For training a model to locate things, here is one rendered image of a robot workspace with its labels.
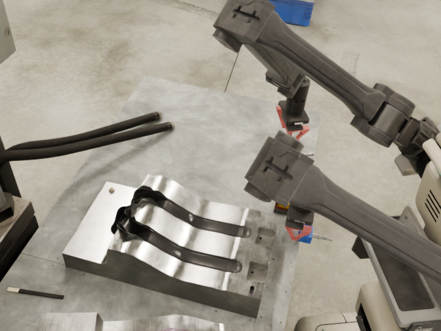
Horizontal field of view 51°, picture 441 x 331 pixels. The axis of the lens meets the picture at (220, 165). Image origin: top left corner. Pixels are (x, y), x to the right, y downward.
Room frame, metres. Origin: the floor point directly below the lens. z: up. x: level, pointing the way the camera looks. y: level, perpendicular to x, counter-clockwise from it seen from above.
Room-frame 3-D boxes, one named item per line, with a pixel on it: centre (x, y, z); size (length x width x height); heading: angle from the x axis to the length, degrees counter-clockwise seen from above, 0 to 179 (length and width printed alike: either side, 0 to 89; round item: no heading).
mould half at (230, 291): (0.74, 0.10, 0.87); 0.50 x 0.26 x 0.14; 79
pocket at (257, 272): (0.63, -0.11, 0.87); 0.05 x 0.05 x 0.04; 79
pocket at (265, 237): (0.74, -0.13, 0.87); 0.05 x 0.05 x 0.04; 79
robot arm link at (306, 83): (1.12, -0.20, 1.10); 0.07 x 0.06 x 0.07; 51
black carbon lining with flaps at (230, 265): (0.72, 0.09, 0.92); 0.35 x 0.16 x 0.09; 79
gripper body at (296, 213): (0.82, -0.22, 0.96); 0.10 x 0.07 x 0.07; 169
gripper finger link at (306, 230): (0.79, -0.22, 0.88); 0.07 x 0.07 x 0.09; 79
